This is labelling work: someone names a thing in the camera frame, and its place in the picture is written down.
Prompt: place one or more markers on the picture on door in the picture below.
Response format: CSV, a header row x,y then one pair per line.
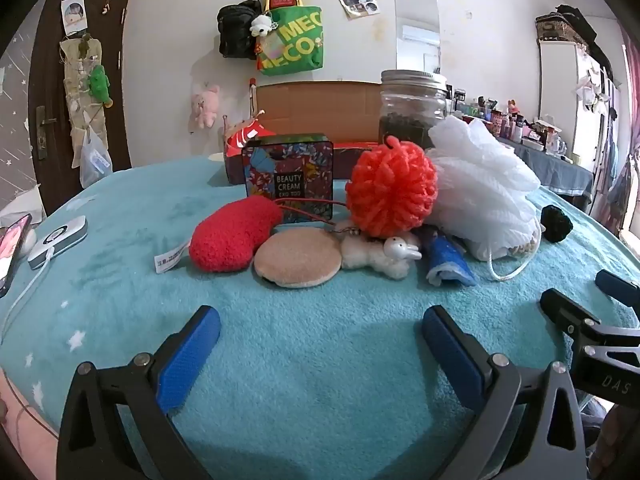
x,y
75,12

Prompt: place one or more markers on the white plush lamb toy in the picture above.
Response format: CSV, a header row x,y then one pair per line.
x,y
380,255

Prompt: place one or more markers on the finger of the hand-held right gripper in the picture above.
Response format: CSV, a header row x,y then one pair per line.
x,y
617,285
562,307

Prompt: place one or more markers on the white mesh bath loofah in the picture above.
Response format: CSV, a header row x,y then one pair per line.
x,y
480,185

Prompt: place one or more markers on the smartphone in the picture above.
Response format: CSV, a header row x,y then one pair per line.
x,y
12,250

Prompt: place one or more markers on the pink plush toy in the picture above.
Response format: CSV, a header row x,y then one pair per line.
x,y
204,107

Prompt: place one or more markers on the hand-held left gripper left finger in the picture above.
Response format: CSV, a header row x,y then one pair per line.
x,y
187,355

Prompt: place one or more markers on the colourful patterned tin box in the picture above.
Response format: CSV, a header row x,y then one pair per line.
x,y
290,175

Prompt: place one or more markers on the green frog plush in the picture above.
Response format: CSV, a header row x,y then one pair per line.
x,y
100,85

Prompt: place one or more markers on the pink curtain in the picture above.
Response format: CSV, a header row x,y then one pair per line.
x,y
631,60

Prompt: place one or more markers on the black bag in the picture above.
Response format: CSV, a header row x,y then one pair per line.
x,y
239,30

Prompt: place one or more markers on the glass jar with metal lid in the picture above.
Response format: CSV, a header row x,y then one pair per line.
x,y
412,110

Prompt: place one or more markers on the black scrunchie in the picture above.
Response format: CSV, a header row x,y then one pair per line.
x,y
556,222

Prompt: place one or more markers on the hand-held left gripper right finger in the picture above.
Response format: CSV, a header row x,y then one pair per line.
x,y
450,355

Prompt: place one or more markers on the beige round powder puff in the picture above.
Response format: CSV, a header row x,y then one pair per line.
x,y
297,260

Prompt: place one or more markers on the red mesh bath ball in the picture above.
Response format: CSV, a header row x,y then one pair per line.
x,y
392,190

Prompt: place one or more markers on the beige hanging wall organizer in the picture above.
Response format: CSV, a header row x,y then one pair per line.
x,y
80,90

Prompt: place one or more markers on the blue sponge cloth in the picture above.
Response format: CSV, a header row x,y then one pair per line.
x,y
447,260

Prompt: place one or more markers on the white bear plush charm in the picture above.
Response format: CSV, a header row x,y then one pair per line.
x,y
261,24

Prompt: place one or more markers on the clear plastic bag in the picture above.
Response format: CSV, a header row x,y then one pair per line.
x,y
95,157

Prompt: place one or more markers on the red cardboard box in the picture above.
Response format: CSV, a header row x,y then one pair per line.
x,y
310,105

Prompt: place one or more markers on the red plush pad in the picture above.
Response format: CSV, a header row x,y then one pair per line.
x,y
230,240

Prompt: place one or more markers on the red and white broom stick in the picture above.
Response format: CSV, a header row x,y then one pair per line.
x,y
252,90

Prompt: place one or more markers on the group of cosmetic bottles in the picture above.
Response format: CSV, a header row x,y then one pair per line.
x,y
500,115

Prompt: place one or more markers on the white wardrobe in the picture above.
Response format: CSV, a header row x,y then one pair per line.
x,y
570,95

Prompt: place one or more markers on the green tote bag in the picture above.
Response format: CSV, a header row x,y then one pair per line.
x,y
295,40

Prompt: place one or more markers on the patterned suitcase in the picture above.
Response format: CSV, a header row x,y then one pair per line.
x,y
560,25

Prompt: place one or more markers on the white power bank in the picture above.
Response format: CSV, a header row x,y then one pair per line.
x,y
57,240

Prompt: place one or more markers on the dark brown door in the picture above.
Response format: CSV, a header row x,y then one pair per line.
x,y
55,185

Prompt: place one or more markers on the wall mirror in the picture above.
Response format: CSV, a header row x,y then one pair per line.
x,y
417,30

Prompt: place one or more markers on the table with grey-blue cloth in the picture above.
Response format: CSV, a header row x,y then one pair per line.
x,y
555,170

